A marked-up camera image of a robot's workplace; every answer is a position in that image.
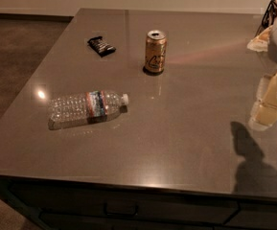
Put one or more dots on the dark cabinet drawer handle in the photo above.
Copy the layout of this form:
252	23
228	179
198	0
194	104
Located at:
120	209

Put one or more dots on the black rxbar chocolate wrapper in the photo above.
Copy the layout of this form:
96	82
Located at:
100	46

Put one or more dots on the black wire basket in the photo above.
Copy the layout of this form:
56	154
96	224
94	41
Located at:
270	14

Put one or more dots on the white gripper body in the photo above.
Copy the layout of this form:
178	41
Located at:
267	89

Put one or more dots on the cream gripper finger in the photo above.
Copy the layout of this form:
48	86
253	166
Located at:
262	117

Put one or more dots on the gold soda can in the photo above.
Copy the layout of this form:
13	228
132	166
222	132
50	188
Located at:
155	53

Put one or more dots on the clear plastic water bottle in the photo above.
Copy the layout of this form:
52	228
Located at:
86	106

